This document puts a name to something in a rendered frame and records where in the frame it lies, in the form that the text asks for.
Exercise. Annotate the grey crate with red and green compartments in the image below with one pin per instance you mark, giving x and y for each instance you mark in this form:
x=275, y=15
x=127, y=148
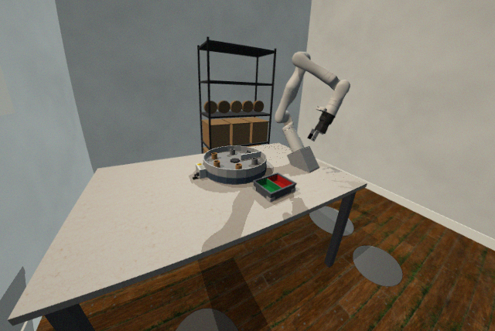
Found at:
x=274, y=186

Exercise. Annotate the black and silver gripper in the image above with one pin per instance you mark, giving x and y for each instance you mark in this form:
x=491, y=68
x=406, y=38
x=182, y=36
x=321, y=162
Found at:
x=326, y=119

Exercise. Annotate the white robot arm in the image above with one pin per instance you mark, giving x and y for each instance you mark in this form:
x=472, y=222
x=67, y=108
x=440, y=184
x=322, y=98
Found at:
x=303, y=63

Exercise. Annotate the grey round turntable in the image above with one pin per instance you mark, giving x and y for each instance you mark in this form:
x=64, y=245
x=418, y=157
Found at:
x=227, y=173

